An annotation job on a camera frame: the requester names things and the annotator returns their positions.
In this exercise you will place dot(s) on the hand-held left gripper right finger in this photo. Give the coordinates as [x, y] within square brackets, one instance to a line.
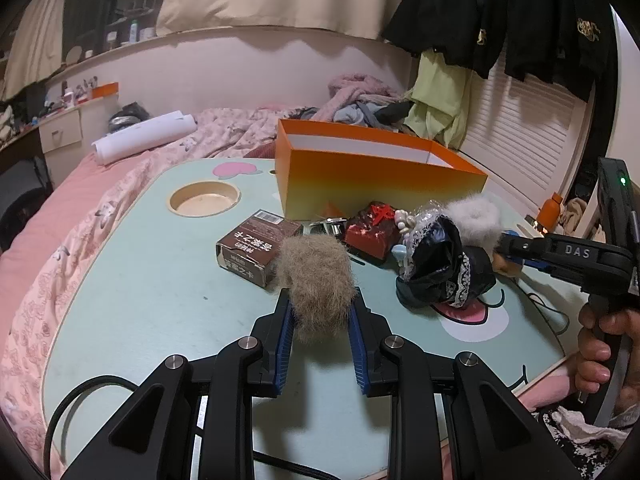
[357, 345]

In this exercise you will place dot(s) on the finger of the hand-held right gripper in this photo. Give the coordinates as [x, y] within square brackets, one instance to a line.
[539, 265]
[515, 247]

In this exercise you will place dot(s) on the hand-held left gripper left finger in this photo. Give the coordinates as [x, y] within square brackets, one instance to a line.
[284, 340]

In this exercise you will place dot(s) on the white furry scrunchie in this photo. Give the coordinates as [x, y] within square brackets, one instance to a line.
[475, 215]

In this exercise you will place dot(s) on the brown furry scrunchie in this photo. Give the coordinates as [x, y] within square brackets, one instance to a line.
[315, 285]

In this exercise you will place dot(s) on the doll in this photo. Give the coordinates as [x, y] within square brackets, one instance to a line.
[435, 255]

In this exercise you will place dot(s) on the brown printed carton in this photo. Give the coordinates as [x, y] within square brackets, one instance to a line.
[250, 245]

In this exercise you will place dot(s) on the orange cardboard box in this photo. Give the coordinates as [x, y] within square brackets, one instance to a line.
[350, 180]

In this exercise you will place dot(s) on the person's right hand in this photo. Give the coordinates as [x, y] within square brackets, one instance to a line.
[592, 355]

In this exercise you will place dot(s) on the orange bottle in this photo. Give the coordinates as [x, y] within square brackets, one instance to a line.
[549, 212]

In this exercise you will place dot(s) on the beige cloth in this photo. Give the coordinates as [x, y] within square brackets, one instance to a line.
[575, 212]

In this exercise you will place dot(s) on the dark red lacquered case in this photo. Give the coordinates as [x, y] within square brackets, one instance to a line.
[370, 237]

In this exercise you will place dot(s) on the white louvred door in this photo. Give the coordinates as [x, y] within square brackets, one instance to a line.
[520, 135]

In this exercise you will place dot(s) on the light green hanging garment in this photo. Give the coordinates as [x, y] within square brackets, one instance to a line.
[435, 105]

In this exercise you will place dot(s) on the black white patterned cloth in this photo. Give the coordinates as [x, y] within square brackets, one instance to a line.
[575, 425]

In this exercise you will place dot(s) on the pink fleece garment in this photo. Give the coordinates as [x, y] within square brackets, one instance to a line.
[355, 90]

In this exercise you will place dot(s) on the black hanging jacket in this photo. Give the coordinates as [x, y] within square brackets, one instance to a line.
[550, 20]
[435, 10]

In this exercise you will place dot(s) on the white paper roll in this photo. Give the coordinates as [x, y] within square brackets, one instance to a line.
[140, 135]

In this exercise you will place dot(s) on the pink floral blanket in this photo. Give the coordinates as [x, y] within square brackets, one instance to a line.
[30, 310]

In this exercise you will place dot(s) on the pink bed sheet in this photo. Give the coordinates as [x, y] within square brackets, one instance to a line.
[60, 200]

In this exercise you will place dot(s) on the black bag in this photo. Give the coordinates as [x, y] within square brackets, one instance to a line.
[125, 117]

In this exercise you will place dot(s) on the dark chair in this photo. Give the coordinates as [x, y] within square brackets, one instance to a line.
[20, 200]

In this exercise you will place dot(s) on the small orange box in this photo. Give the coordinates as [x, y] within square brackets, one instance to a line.
[105, 91]

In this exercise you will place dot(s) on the white bedside cabinet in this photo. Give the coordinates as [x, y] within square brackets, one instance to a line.
[60, 130]

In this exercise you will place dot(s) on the white bottle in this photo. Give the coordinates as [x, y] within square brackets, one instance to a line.
[133, 31]

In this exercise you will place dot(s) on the dark window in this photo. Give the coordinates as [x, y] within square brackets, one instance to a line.
[100, 0]

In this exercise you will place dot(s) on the narrow beige curtain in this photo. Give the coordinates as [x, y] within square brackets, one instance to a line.
[35, 35]

